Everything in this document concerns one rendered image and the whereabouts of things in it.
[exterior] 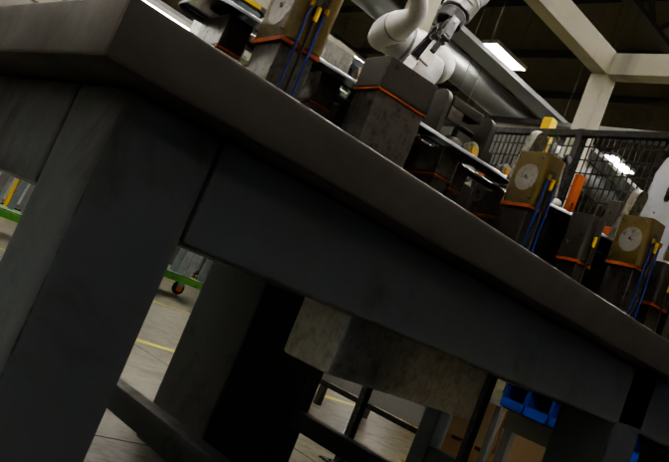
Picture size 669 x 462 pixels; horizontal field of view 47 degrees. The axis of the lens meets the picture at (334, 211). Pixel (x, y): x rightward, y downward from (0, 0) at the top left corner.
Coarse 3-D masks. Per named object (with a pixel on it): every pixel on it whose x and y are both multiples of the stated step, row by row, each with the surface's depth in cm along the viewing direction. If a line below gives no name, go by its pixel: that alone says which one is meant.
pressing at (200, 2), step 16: (192, 0) 139; (208, 0) 137; (224, 0) 130; (192, 16) 147; (208, 16) 146; (240, 16) 138; (256, 16) 134; (256, 32) 142; (320, 64) 147; (352, 80) 146; (336, 96) 164; (352, 96) 159; (432, 128) 158; (416, 144) 177; (448, 144) 166; (464, 160) 174; (480, 160) 166; (480, 176) 181; (496, 176) 176; (560, 208) 179; (560, 224) 197; (608, 240) 193
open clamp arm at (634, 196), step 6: (636, 192) 183; (642, 192) 182; (630, 198) 183; (636, 198) 182; (642, 198) 183; (630, 204) 183; (636, 204) 183; (642, 204) 184; (624, 210) 183; (630, 210) 182; (636, 210) 183; (618, 216) 184; (618, 222) 183; (612, 228) 184; (612, 234) 183; (612, 240) 183
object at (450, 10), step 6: (444, 6) 207; (450, 6) 205; (438, 12) 207; (444, 12) 205; (450, 12) 204; (456, 12) 205; (462, 12) 206; (438, 18) 208; (444, 18) 206; (450, 18) 204; (462, 18) 206; (444, 24) 203; (462, 24) 207; (456, 30) 207; (432, 36) 207
